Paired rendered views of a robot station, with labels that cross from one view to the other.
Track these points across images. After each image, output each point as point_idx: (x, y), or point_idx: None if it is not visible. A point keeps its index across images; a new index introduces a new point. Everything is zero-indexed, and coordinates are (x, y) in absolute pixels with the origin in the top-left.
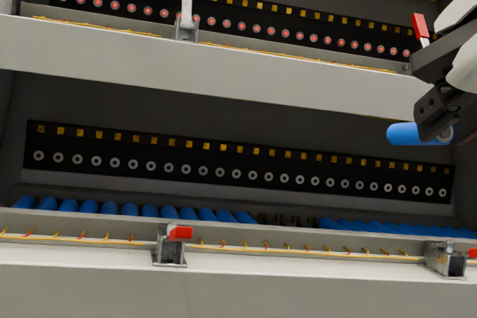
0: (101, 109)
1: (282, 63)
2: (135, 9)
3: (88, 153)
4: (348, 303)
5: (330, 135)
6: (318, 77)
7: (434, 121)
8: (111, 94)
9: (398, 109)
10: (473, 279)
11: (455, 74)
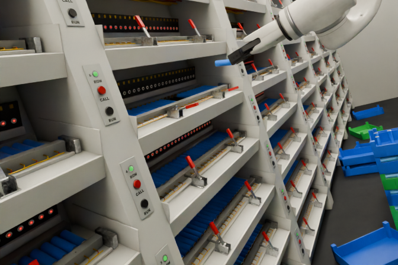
0: None
1: (177, 47)
2: None
3: None
4: (211, 112)
5: (158, 64)
6: (185, 49)
7: (236, 60)
8: None
9: (200, 54)
10: (225, 97)
11: (253, 51)
